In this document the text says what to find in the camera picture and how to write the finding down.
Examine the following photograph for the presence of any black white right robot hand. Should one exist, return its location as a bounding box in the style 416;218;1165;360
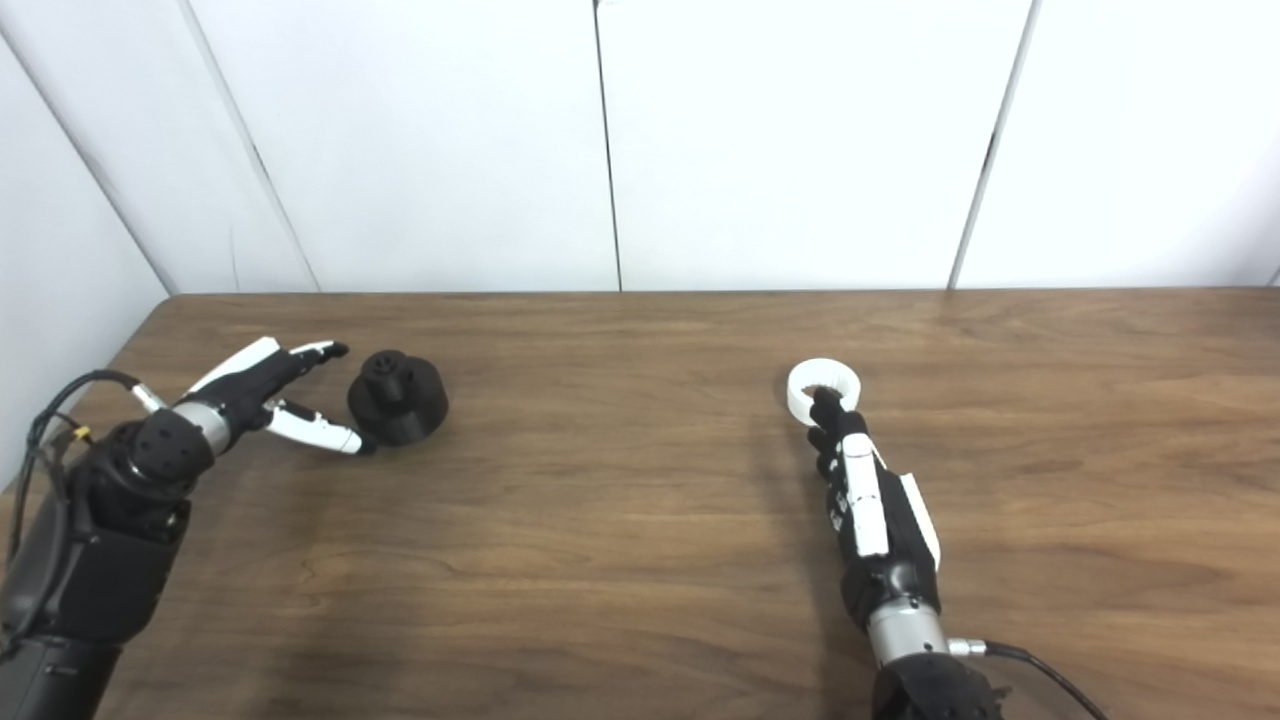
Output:
808;388;951;669

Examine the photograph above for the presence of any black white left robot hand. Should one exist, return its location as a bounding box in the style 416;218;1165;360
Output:
170;337;379;457

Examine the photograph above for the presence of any round black part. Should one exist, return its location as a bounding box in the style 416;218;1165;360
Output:
347;350;449;447

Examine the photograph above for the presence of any white ring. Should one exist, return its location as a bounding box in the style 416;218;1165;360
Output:
786;358;863;428

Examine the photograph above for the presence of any thin left arm wire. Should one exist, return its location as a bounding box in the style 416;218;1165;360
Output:
35;412;96;471

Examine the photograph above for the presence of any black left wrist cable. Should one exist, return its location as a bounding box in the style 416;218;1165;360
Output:
5;369;166;626

